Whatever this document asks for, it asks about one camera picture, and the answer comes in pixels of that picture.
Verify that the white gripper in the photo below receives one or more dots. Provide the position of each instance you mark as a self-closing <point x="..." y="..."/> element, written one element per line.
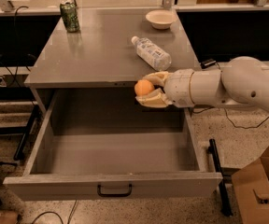
<point x="178" y="88"/>

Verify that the black table leg left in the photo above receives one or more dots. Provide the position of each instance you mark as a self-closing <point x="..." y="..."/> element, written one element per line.
<point x="19" y="151"/>

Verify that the white paper bowl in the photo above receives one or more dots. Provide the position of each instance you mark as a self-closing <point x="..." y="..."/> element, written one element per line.
<point x="161" y="19"/>

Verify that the green soda can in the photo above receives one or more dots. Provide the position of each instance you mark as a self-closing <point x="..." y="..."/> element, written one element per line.
<point x="69" y="16"/>

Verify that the small black device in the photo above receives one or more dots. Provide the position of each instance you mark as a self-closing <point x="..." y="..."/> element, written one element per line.
<point x="207" y="63"/>

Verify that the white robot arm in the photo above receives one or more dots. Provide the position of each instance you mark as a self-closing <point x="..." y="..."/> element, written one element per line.
<point x="243" y="82"/>

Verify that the cardboard box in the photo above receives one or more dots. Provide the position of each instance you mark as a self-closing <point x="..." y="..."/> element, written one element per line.
<point x="251" y="188"/>

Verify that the orange fruit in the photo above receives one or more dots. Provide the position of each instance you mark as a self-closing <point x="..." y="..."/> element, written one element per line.
<point x="143" y="87"/>

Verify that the clear plastic water bottle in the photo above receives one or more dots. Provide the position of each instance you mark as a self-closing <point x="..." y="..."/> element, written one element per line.
<point x="152" y="54"/>

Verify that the open grey top drawer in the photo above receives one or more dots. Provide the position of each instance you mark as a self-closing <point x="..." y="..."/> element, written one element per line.
<point x="92" y="137"/>

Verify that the black drawer handle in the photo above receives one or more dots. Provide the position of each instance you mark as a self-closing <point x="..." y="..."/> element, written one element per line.
<point x="114" y="192"/>

